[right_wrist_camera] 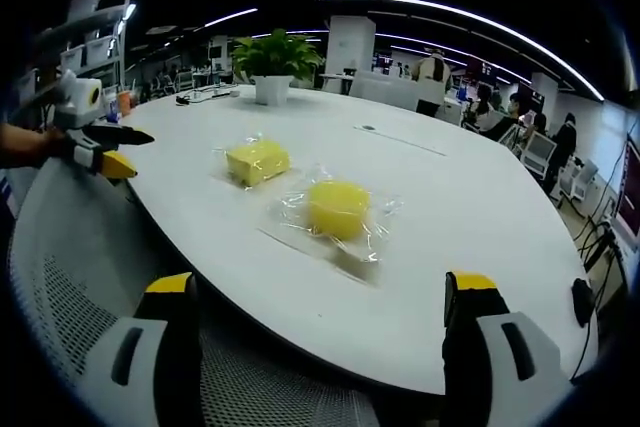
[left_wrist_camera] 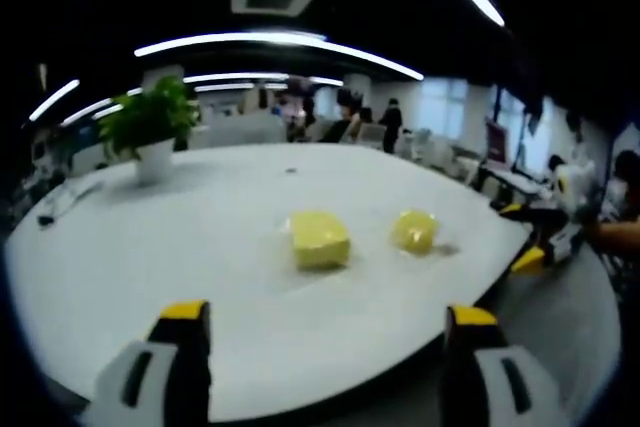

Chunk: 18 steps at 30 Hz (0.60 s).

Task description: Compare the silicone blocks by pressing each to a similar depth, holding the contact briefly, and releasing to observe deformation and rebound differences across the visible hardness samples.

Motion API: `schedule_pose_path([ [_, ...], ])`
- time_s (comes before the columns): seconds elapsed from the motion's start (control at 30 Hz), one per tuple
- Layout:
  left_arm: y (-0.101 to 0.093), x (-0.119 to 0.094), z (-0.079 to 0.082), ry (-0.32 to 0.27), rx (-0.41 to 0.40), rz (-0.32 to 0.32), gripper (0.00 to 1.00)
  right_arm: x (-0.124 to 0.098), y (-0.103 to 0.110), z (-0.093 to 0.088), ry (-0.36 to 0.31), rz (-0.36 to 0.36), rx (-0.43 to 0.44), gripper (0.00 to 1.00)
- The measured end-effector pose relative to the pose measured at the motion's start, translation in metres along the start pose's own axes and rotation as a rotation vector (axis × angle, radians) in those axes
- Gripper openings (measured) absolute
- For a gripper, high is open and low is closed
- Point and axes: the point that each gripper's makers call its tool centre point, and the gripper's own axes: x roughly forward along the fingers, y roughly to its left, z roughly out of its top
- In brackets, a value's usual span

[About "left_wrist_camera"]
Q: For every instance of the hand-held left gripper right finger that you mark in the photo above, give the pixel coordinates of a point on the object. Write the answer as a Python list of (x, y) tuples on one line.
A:
[(480, 372)]

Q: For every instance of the round yellow silicone block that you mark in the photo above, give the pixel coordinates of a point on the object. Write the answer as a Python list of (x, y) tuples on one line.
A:
[(413, 233)]

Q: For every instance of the rectangular yellow silicone block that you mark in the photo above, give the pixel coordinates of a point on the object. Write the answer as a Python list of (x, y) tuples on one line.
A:
[(320, 242)]

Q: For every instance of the dark red sign stand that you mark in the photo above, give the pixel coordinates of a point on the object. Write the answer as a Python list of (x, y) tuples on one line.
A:
[(497, 142)]

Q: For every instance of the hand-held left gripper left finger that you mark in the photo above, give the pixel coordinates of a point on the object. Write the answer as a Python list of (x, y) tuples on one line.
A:
[(170, 372)]

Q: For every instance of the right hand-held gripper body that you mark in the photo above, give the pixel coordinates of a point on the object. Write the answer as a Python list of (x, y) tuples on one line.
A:
[(575, 197)]

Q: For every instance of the green potted plant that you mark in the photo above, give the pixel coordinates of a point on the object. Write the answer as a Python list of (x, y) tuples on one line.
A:
[(150, 114)]

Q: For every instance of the white plant pot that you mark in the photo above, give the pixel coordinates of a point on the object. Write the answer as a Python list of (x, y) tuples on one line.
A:
[(155, 159)]

